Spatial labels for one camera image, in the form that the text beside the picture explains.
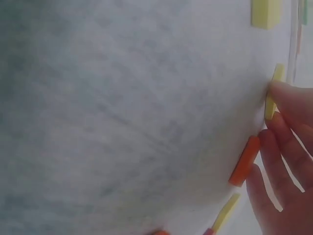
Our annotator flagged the person's right hand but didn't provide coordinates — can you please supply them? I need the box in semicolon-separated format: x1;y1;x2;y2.
246;80;313;235

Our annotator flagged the thin yellow foam block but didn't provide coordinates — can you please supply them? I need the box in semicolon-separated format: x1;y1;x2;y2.
265;63;286;121
211;192;242;233

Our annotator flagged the large yellow foam block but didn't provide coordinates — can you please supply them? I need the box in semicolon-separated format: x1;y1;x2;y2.
251;0;284;30

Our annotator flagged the green foam block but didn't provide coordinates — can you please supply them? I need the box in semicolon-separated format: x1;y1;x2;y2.
301;0;309;25

